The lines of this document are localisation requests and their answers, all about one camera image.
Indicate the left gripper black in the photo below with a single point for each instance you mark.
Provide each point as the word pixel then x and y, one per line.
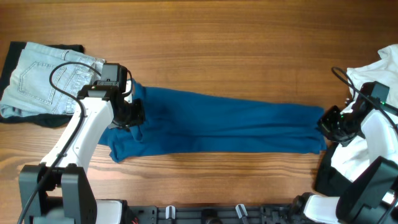
pixel 139 116

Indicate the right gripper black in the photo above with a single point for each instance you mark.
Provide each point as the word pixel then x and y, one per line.
pixel 331 123

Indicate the blue t-shirt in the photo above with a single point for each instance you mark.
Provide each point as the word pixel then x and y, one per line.
pixel 185 122

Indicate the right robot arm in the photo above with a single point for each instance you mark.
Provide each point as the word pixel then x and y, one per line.
pixel 357 179

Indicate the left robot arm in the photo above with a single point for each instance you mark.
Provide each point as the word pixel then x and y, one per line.
pixel 57 190

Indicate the white garment pile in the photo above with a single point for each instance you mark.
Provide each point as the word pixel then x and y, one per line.
pixel 379 139

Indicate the light blue denim jeans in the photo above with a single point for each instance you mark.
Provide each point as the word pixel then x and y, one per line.
pixel 38 68

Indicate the black folded garment left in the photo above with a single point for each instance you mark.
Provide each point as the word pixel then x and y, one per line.
pixel 12 57

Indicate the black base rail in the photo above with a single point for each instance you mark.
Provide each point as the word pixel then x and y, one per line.
pixel 217 214

